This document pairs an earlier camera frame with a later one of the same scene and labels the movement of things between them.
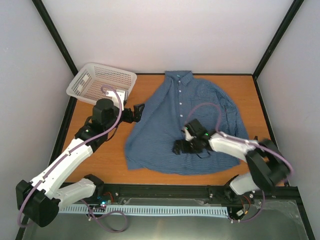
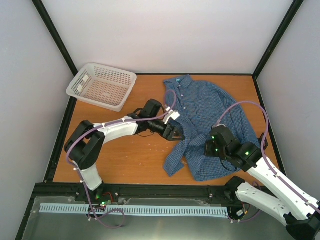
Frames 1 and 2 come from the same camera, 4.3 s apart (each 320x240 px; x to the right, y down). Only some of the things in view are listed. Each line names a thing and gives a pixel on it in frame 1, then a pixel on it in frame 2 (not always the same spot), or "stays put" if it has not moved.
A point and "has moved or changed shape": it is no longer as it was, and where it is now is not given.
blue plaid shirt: x=178 y=97 has moved or changed shape
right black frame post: x=283 y=26 stays put
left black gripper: x=129 y=118 -> x=168 y=135
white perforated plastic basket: x=93 y=81 stays put
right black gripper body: x=192 y=148 -> x=211 y=152
